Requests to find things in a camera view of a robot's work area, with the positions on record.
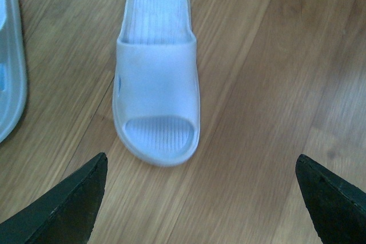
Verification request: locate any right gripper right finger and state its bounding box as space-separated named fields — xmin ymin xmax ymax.
xmin=295 ymin=154 xmax=365 ymax=243

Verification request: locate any light blue slipper lower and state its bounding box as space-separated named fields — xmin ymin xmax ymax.
xmin=1 ymin=0 xmax=27 ymax=141

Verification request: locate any light blue slipper upper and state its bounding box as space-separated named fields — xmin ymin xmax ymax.
xmin=112 ymin=0 xmax=200 ymax=167

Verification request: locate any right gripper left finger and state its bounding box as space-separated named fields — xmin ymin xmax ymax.
xmin=1 ymin=153 xmax=108 ymax=243

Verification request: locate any light blue slipper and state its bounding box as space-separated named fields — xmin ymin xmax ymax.
xmin=1 ymin=0 xmax=27 ymax=141
xmin=112 ymin=0 xmax=200 ymax=167

